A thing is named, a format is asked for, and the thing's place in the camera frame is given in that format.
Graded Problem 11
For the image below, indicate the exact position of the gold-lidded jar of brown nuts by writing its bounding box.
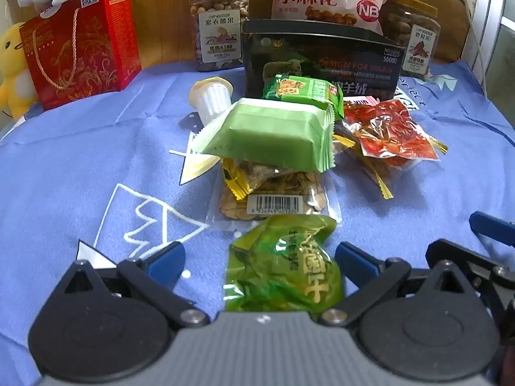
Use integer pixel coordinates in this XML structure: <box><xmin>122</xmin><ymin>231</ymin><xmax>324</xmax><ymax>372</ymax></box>
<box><xmin>380</xmin><ymin>0</ymin><xmax>442</xmax><ymax>80</ymax></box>

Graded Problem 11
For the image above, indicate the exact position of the red spicy snack packet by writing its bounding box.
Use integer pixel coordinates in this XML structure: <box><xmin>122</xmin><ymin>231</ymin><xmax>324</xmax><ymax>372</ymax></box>
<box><xmin>343</xmin><ymin>97</ymin><xmax>448</xmax><ymax>167</ymax></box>

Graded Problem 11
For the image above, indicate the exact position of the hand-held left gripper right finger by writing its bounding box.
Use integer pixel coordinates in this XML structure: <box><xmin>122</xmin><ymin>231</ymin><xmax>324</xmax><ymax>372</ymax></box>
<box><xmin>318</xmin><ymin>242</ymin><xmax>475</xmax><ymax>327</ymax></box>

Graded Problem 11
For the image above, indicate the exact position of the black printed box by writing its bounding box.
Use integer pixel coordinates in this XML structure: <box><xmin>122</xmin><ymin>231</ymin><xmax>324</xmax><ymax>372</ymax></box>
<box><xmin>241</xmin><ymin>19</ymin><xmax>405</xmax><ymax>103</ymax></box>

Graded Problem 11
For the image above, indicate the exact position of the yellow-edged nut packet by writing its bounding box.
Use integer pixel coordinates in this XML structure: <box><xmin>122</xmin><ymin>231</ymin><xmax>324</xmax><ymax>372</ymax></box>
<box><xmin>221</xmin><ymin>157</ymin><xmax>284</xmax><ymax>202</ymax></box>

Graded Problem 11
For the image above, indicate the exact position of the clear yellow-edged snack packet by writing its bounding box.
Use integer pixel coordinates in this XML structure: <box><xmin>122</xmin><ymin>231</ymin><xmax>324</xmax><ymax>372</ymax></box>
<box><xmin>332</xmin><ymin>123</ymin><xmax>403</xmax><ymax>201</ymax></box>

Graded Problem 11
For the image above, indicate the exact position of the gold-lidded jar of purple nuts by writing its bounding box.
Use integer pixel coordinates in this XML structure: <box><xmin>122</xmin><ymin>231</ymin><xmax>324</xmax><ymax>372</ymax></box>
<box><xmin>190</xmin><ymin>0</ymin><xmax>252</xmax><ymax>72</ymax></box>

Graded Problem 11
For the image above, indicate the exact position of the light green cake packet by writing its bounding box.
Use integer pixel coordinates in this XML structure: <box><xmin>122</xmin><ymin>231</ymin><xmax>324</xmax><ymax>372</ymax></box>
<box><xmin>189</xmin><ymin>98</ymin><xmax>335</xmax><ymax>173</ymax></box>

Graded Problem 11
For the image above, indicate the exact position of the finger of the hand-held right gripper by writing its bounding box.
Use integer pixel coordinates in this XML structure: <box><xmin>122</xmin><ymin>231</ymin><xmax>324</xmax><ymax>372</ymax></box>
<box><xmin>426</xmin><ymin>239</ymin><xmax>515</xmax><ymax>322</ymax></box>
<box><xmin>469</xmin><ymin>211</ymin><xmax>515</xmax><ymax>247</ymax></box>

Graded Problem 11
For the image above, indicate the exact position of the yellow plush duck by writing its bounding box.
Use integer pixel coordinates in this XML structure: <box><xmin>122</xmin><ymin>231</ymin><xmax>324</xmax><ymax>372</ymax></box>
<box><xmin>0</xmin><ymin>22</ymin><xmax>39</xmax><ymax>119</ymax></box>

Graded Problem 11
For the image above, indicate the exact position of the blue printed cloth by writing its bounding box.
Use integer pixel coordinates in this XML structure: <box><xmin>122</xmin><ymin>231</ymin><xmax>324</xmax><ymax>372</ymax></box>
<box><xmin>0</xmin><ymin>61</ymin><xmax>515</xmax><ymax>386</ymax></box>

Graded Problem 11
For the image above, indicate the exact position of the clear seed packet with barcode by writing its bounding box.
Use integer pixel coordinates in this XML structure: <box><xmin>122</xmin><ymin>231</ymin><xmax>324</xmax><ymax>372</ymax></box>
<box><xmin>205</xmin><ymin>167</ymin><xmax>342</xmax><ymax>232</ymax></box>

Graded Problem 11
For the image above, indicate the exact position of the white jelly cup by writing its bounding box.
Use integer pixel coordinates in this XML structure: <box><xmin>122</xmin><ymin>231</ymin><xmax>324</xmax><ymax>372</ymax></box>
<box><xmin>189</xmin><ymin>76</ymin><xmax>235</xmax><ymax>126</ymax></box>

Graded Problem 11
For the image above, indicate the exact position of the green pickled vegetable packet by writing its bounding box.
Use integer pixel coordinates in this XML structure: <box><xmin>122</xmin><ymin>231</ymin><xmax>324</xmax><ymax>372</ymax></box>
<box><xmin>223</xmin><ymin>214</ymin><xmax>344</xmax><ymax>314</ymax></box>

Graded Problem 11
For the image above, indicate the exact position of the red gift box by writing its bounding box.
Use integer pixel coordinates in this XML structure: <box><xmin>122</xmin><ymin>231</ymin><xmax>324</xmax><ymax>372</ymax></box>
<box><xmin>19</xmin><ymin>0</ymin><xmax>142</xmax><ymax>112</ymax></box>

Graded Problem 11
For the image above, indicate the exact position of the small green snack packet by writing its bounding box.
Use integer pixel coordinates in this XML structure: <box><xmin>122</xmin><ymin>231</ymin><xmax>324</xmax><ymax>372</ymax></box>
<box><xmin>262</xmin><ymin>75</ymin><xmax>344</xmax><ymax>119</ymax></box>

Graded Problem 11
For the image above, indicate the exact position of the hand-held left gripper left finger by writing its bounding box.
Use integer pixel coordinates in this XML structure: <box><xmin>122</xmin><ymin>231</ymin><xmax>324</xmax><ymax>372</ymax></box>
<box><xmin>60</xmin><ymin>241</ymin><xmax>211</xmax><ymax>327</ymax></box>

